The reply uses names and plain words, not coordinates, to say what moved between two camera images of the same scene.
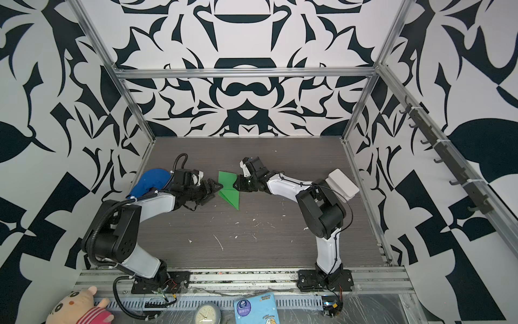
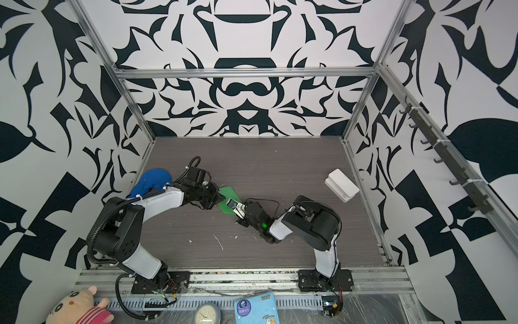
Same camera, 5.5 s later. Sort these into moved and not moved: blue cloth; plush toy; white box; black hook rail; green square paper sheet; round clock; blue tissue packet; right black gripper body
Moved: right black gripper body; green square paper sheet
Not moved: white box; plush toy; round clock; blue tissue packet; black hook rail; blue cloth
